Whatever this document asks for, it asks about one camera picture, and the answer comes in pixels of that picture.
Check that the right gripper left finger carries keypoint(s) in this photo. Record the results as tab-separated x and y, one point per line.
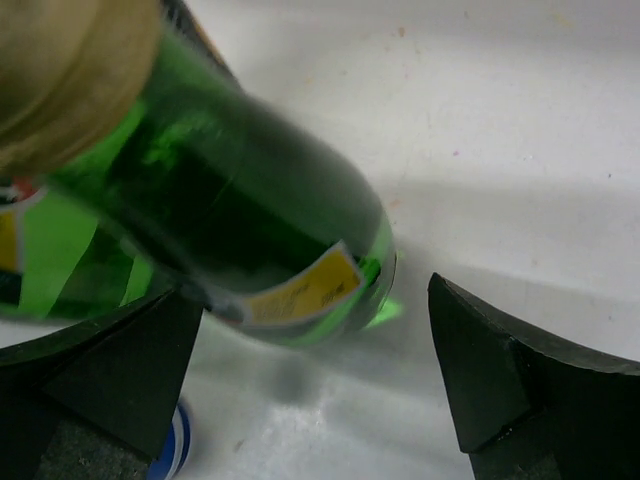
95	400

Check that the silver blue can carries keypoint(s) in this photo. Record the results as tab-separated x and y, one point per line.
177	446

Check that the green glass bottle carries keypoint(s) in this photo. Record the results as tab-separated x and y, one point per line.
125	108

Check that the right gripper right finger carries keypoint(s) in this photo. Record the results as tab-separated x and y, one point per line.
528	404

